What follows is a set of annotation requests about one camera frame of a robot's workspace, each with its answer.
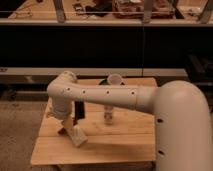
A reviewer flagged white rectangular sponge block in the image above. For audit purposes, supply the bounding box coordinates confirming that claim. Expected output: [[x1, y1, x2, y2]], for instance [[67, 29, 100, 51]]
[[69, 125, 88, 147]]

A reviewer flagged red chili pepper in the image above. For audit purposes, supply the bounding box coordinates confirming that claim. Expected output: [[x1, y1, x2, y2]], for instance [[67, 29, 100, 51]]
[[58, 124, 74, 135]]

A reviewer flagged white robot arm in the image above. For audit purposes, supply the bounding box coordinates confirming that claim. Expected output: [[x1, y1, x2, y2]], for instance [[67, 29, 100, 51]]
[[47, 71, 213, 171]]

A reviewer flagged green ceramic bowl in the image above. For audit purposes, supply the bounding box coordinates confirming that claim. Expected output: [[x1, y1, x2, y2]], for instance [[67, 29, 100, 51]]
[[99, 79, 125, 85]]

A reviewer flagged black smartphone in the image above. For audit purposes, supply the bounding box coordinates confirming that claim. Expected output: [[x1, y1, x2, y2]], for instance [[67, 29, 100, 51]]
[[75, 101, 85, 119]]

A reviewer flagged small clear bottle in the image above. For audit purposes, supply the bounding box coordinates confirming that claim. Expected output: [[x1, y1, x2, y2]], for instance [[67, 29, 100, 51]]
[[104, 105, 113, 125]]

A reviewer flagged white plastic cup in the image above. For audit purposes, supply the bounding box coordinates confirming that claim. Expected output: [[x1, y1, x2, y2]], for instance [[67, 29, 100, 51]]
[[107, 74, 122, 85]]

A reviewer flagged wooden table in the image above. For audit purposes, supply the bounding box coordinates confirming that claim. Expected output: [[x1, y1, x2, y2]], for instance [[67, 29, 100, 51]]
[[30, 77, 158, 166]]

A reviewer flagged background workbench shelf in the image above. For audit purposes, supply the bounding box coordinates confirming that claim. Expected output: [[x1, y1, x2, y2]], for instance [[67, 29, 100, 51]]
[[0, 0, 213, 27]]

